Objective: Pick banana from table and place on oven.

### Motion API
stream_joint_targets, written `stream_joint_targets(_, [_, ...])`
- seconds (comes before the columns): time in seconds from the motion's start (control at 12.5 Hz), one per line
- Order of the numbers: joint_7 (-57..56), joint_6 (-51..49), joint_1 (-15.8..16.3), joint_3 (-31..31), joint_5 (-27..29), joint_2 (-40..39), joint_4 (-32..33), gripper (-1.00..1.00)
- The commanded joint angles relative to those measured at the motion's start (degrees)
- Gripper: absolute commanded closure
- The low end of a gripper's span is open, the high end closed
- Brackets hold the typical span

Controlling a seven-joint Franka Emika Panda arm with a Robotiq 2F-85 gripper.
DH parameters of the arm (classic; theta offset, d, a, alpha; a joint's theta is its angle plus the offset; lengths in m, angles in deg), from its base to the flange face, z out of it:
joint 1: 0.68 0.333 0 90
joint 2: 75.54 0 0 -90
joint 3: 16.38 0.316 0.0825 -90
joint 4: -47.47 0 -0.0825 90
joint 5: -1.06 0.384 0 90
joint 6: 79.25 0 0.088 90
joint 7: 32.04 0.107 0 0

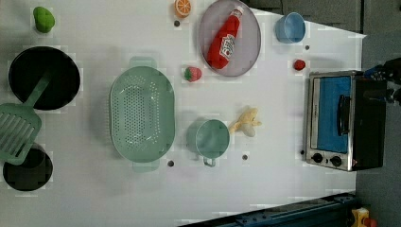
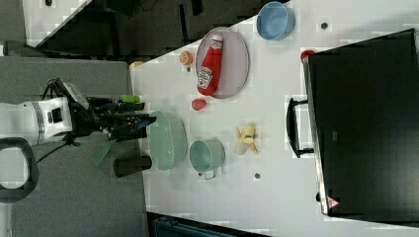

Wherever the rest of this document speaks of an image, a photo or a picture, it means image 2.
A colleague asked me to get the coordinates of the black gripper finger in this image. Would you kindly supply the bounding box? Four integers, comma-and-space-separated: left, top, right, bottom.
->
123, 103, 145, 112
127, 115, 157, 129

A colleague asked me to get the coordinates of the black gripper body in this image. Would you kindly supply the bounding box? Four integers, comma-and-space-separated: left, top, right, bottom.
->
67, 96, 132, 142

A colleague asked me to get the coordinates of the peeled toy banana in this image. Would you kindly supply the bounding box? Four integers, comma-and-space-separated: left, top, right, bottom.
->
235, 122, 259, 155

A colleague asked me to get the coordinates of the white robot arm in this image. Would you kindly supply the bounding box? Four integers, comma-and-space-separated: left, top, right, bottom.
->
0, 97, 156, 146

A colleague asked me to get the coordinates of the black toaster oven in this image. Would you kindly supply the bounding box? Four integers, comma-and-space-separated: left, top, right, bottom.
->
286, 29, 419, 227

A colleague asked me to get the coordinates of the green toy pepper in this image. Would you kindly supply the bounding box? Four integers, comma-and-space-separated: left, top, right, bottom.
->
119, 95, 140, 104

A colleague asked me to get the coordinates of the green colander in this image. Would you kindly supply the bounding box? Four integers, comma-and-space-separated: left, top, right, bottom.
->
148, 111, 188, 171

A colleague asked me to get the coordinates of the small black cup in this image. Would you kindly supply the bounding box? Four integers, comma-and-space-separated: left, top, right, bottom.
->
114, 156, 152, 178

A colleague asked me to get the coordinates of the toy strawberry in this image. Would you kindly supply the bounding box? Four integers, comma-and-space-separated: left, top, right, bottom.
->
192, 99, 207, 111

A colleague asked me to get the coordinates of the green metal cup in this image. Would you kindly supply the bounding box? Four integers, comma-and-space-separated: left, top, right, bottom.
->
189, 139, 225, 180

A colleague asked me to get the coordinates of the toy orange slice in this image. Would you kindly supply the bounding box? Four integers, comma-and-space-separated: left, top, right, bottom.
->
180, 51, 194, 65

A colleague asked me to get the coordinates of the red ketchup bottle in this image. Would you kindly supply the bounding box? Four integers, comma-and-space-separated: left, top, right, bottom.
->
197, 35, 223, 96

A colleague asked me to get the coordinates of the grey round plate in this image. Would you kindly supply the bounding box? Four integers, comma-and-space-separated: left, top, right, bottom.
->
196, 27, 250, 99

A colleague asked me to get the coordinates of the blue plastic cup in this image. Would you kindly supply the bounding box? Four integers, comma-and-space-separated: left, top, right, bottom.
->
256, 1, 295, 40

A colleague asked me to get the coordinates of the small red toy fruit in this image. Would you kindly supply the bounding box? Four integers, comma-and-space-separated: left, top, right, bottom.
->
300, 49, 315, 63

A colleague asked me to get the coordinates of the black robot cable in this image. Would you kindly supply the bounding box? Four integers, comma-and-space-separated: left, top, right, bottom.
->
35, 132, 82, 164

